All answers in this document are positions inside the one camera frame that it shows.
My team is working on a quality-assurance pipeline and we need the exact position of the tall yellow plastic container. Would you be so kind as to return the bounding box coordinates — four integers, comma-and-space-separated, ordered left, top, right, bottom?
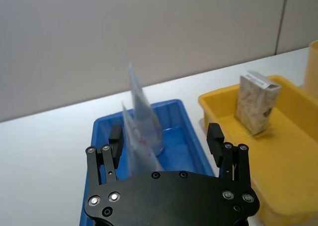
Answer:
303, 40, 318, 98

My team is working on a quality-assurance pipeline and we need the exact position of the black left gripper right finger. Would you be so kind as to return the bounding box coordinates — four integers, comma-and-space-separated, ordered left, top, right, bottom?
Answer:
206, 123, 252, 187

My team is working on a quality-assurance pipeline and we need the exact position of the blue plastic tray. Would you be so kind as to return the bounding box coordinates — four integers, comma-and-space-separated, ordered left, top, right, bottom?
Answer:
79, 99, 216, 226

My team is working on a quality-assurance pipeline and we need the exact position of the yellow plastic tray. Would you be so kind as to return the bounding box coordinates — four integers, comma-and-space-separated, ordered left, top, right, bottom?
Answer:
198, 74, 318, 226

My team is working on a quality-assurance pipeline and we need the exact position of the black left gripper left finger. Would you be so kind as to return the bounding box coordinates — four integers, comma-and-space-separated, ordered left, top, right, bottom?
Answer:
85, 124, 124, 186

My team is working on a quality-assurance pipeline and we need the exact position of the clear plastic packet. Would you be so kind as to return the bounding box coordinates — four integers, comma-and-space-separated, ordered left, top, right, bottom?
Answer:
121, 62, 165, 180

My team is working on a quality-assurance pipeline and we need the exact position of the beige patterned carton box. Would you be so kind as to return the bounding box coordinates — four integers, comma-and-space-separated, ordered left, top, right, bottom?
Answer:
235, 71, 282, 136

